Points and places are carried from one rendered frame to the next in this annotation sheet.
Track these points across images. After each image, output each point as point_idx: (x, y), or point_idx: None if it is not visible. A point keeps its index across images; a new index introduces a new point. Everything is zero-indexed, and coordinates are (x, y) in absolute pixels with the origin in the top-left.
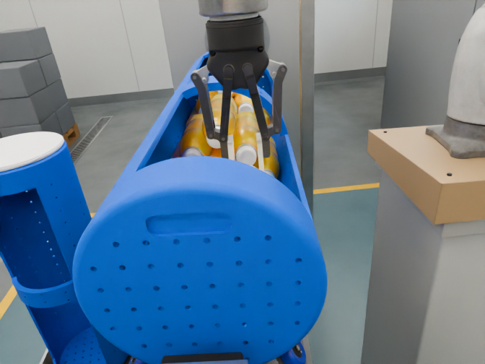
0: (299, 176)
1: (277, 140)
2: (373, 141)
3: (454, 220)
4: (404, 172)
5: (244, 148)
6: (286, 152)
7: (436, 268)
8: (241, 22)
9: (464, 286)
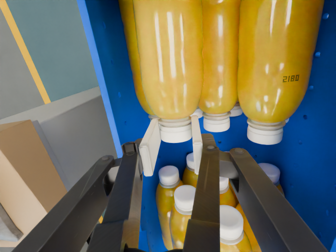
0: (111, 129)
1: (161, 245)
2: None
3: (14, 122)
4: (42, 178)
5: (188, 204)
6: (142, 206)
7: (59, 114)
8: None
9: (53, 111)
